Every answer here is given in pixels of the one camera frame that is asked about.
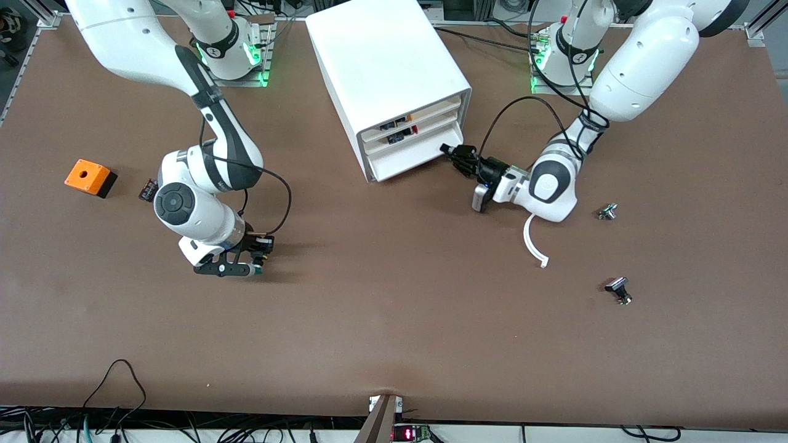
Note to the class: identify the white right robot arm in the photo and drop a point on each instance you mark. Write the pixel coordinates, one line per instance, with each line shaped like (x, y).
(197, 184)

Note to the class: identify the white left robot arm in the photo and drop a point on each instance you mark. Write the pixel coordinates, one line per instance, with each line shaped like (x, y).
(640, 67)

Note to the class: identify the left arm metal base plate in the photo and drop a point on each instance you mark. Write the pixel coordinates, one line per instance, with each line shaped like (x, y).
(554, 90)

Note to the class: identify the white curved plastic arc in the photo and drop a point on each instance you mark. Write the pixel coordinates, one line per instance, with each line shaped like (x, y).
(529, 243)

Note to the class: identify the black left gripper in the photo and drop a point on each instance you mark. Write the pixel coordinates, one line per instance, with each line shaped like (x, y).
(490, 167)

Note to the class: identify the small black contact block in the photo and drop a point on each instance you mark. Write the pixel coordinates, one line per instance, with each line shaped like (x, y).
(148, 189)

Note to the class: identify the deep white cabinet drawer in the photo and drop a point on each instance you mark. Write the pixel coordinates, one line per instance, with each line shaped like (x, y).
(412, 157)

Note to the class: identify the small green silver knob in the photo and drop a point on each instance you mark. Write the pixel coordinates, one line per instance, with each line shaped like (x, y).
(607, 211)

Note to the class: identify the green push button switch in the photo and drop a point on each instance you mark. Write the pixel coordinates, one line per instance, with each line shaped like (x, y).
(257, 270)

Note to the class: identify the orange button box black base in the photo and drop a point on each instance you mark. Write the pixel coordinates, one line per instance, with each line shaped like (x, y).
(87, 176)

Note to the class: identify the white drawer cabinet housing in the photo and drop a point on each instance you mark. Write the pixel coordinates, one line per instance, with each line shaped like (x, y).
(381, 55)

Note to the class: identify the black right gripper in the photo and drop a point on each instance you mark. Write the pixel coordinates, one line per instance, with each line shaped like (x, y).
(251, 240)

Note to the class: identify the aluminium frame profile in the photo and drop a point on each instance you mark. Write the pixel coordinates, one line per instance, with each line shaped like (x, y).
(763, 21)
(43, 15)

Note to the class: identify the small black blue component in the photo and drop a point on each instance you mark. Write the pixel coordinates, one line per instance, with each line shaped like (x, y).
(388, 126)

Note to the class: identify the circuit board red display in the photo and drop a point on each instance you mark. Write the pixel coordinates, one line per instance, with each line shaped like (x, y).
(409, 433)

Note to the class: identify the black silver key switch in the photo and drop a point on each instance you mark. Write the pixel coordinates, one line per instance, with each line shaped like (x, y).
(617, 287)

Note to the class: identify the shallow white cabinet drawer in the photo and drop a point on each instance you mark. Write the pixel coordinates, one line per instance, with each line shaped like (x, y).
(375, 149)
(431, 112)
(431, 126)

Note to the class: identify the blue black red component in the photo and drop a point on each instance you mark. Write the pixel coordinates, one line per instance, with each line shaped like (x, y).
(397, 138)

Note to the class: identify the grey camera stand bar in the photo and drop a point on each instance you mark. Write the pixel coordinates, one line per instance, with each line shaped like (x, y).
(377, 424)

